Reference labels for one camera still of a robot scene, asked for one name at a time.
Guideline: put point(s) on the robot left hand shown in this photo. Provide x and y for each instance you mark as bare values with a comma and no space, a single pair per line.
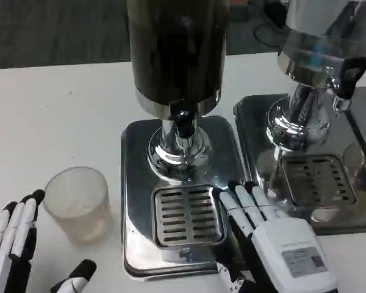
6,232

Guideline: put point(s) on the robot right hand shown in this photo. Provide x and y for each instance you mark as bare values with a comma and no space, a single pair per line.
286,244

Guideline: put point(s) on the steel drip grid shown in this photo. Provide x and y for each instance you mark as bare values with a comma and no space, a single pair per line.
189,216
317,180

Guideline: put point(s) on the clear ribbed glass cup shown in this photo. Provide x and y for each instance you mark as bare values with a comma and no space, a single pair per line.
79,207

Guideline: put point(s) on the steel base tray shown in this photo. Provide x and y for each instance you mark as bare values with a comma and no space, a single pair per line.
253,128
137,183

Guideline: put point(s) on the black dispenser tap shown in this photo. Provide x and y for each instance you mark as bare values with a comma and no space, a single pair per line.
183,119

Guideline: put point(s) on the drink dispenser with steel tank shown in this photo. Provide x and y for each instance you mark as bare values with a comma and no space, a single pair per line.
308,61

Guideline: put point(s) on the drink dispenser with dark tank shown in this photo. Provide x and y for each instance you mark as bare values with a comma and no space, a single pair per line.
177,55

